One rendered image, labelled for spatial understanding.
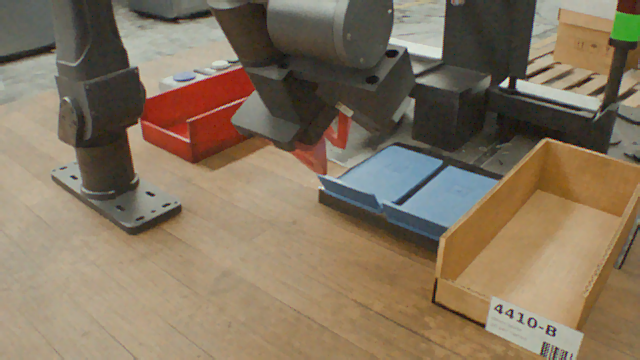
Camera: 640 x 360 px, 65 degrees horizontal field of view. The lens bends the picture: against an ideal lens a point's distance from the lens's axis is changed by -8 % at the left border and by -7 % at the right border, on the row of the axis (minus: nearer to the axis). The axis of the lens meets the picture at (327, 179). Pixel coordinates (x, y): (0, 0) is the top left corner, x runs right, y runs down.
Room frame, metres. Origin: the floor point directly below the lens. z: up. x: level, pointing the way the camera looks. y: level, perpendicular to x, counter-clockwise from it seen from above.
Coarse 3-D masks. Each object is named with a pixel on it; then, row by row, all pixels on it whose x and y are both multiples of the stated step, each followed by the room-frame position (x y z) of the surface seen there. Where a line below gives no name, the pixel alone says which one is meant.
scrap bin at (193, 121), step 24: (240, 72) 0.83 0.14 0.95; (168, 96) 0.72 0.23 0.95; (192, 96) 0.75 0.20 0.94; (216, 96) 0.79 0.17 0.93; (240, 96) 0.82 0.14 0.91; (144, 120) 0.68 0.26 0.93; (168, 120) 0.71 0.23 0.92; (192, 120) 0.61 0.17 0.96; (216, 120) 0.64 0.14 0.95; (168, 144) 0.64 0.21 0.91; (192, 144) 0.61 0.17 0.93; (216, 144) 0.64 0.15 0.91
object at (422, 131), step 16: (416, 96) 0.68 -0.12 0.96; (432, 96) 0.66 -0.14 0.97; (480, 96) 0.69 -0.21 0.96; (416, 112) 0.68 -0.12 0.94; (432, 112) 0.66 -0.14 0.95; (448, 112) 0.65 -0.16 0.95; (464, 112) 0.66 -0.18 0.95; (480, 112) 0.70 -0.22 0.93; (416, 128) 0.68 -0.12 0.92; (432, 128) 0.66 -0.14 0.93; (448, 128) 0.65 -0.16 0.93; (464, 128) 0.66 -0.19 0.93; (480, 128) 0.71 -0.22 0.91; (432, 144) 0.66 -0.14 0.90; (448, 144) 0.64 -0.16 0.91
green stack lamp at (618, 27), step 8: (616, 16) 0.70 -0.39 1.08; (624, 16) 0.69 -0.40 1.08; (632, 16) 0.68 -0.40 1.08; (616, 24) 0.69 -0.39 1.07; (624, 24) 0.68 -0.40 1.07; (632, 24) 0.68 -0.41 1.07; (616, 32) 0.69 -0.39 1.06; (624, 32) 0.68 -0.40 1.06; (632, 32) 0.68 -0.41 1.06; (632, 40) 0.68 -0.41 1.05
